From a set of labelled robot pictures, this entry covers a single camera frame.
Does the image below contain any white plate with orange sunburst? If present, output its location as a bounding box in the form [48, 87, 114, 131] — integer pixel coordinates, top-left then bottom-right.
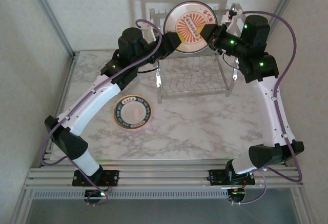
[163, 1, 218, 54]

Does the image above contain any white plate with green rim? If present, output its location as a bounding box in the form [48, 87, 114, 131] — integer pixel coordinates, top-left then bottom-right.
[113, 95, 152, 130]

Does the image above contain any stainless steel dish rack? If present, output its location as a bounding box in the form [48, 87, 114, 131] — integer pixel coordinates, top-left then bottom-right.
[149, 2, 244, 104]

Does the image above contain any black controller board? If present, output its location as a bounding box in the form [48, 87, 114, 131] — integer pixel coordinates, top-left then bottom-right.
[84, 189, 111, 206]
[228, 188, 247, 206]

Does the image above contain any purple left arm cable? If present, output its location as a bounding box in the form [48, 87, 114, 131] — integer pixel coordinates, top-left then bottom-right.
[40, 18, 163, 207]

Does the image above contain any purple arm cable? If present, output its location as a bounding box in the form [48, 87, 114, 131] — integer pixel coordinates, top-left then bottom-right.
[229, 10, 303, 206]
[40, 18, 163, 207]

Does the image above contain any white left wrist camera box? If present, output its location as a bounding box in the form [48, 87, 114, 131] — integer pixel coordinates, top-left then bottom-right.
[140, 23, 157, 40]

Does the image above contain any aluminium frame post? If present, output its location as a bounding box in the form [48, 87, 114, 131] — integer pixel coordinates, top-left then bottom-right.
[24, 0, 77, 58]
[252, 0, 303, 57]

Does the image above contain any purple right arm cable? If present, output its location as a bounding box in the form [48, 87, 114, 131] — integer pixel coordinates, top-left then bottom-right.
[229, 10, 303, 206]

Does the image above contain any aluminium mounting rail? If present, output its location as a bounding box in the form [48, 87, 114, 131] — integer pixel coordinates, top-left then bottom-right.
[23, 159, 304, 190]

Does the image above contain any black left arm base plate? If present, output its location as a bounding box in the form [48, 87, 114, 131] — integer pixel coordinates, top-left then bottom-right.
[72, 170, 120, 187]

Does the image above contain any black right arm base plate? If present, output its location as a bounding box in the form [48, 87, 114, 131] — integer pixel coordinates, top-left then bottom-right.
[209, 169, 256, 186]

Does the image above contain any grey slotted cable duct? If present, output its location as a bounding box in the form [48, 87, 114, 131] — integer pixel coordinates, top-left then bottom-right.
[30, 189, 230, 199]

